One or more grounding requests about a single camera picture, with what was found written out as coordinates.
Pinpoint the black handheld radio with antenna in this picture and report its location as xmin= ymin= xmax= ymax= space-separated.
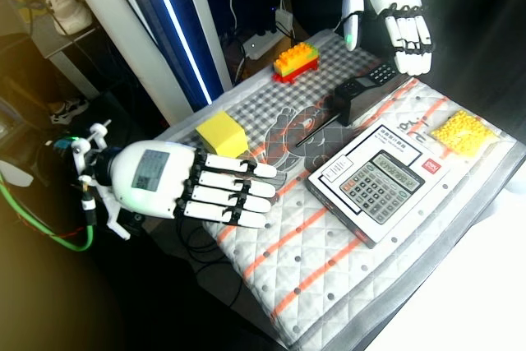
xmin=295 ymin=62 xmax=414 ymax=149

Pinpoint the boxed grey calculator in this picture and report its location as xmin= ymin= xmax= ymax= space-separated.
xmin=304 ymin=122 xmax=451 ymax=250

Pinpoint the white and black sneaker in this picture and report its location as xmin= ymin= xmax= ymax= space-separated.
xmin=48 ymin=97 xmax=90 ymax=126

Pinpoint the yellow foam block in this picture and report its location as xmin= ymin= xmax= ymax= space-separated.
xmin=195 ymin=109 xmax=250 ymax=159

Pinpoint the grey shelf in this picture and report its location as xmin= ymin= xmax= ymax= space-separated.
xmin=31 ymin=24 xmax=104 ymax=99

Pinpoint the white pillar with blue strip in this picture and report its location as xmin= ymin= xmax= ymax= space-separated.
xmin=56 ymin=0 xmax=236 ymax=127

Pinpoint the white shoe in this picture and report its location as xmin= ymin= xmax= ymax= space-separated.
xmin=44 ymin=0 xmax=95 ymax=36

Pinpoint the white power strip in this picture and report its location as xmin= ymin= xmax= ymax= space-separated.
xmin=241 ymin=31 xmax=289 ymax=61

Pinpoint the grey quilt with bear print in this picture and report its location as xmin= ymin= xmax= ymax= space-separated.
xmin=154 ymin=29 xmax=526 ymax=351

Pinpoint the multicolour toy brick stack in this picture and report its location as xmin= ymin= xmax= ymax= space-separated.
xmin=272 ymin=41 xmax=321 ymax=83

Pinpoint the bag of yellow beads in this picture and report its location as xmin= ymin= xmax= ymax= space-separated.
xmin=428 ymin=109 xmax=501 ymax=159

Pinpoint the green cable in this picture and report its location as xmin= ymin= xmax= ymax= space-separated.
xmin=0 ymin=173 xmax=95 ymax=252

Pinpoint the black cable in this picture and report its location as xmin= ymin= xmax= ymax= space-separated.
xmin=175 ymin=217 xmax=244 ymax=312

